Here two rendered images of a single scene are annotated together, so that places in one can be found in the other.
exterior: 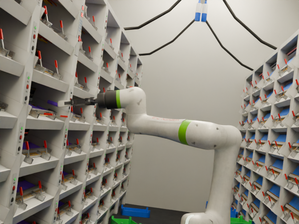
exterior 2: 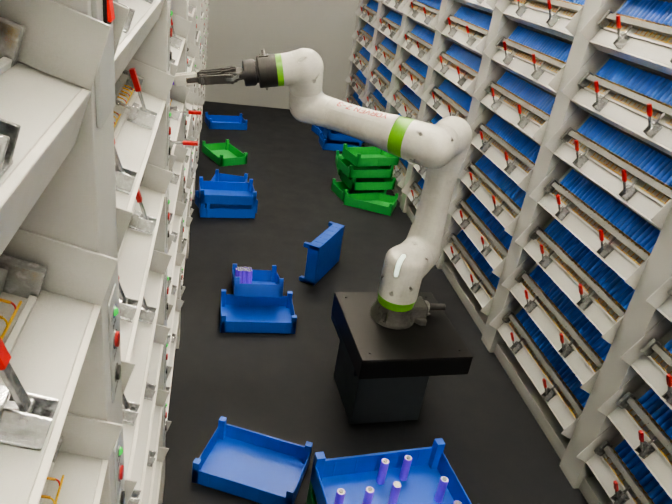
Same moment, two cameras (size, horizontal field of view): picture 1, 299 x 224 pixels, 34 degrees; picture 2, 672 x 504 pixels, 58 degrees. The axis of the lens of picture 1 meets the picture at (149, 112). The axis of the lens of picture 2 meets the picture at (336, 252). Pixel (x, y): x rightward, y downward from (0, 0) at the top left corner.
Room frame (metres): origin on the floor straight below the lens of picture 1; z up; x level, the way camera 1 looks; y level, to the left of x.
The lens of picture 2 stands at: (0.61, 0.47, 1.44)
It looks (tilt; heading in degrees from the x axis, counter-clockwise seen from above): 27 degrees down; 342
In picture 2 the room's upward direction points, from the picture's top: 9 degrees clockwise
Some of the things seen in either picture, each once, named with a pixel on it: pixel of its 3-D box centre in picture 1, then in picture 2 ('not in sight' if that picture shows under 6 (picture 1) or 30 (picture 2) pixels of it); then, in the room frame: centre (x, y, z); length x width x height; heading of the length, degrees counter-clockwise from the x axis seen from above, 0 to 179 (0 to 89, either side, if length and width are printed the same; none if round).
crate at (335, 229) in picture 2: not in sight; (322, 252); (3.08, -0.26, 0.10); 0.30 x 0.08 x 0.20; 143
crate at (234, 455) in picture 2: not in sight; (253, 461); (1.88, 0.21, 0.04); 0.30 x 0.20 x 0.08; 62
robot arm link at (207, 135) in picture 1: (202, 134); (424, 144); (2.17, -0.25, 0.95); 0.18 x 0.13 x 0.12; 48
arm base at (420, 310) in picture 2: not in sight; (409, 308); (2.16, -0.32, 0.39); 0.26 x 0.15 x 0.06; 88
